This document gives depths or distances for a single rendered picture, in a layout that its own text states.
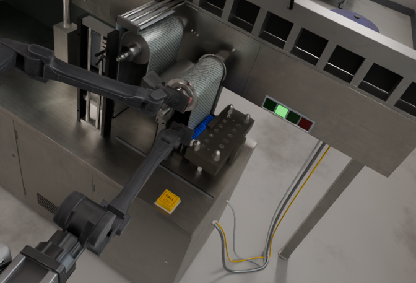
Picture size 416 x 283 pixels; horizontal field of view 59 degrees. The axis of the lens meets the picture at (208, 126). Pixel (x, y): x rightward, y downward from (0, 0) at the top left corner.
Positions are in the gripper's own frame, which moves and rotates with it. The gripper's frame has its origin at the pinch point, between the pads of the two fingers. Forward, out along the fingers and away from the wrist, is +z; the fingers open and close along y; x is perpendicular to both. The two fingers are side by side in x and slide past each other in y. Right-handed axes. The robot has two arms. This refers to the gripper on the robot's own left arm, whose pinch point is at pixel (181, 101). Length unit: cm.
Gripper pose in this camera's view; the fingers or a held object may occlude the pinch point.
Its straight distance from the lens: 146.9
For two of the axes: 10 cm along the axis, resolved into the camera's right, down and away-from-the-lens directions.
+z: 2.1, 0.5, 9.8
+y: 8.5, 4.9, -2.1
